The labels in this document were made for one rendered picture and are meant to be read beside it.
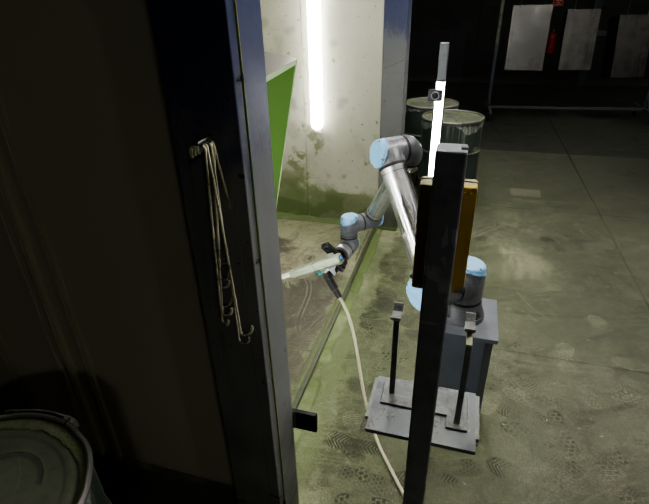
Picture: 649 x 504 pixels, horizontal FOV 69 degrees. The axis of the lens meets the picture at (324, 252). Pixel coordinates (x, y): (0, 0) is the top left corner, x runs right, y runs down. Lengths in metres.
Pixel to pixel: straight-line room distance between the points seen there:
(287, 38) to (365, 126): 0.93
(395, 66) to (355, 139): 0.66
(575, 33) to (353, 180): 5.47
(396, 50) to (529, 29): 4.99
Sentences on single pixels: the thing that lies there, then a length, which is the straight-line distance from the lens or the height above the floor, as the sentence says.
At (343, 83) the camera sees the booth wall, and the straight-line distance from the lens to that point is 4.02.
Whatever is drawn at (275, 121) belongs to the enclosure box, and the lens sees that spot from 2.51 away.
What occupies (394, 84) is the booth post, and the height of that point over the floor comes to 1.27.
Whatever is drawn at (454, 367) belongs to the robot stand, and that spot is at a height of 0.45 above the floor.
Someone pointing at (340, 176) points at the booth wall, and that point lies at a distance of 4.22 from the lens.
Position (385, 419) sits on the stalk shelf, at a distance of 1.49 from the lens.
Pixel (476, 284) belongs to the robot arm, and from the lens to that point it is 2.03.
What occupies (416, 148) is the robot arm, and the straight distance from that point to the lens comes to 2.06.
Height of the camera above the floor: 1.90
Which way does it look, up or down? 29 degrees down
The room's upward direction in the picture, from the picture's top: 1 degrees counter-clockwise
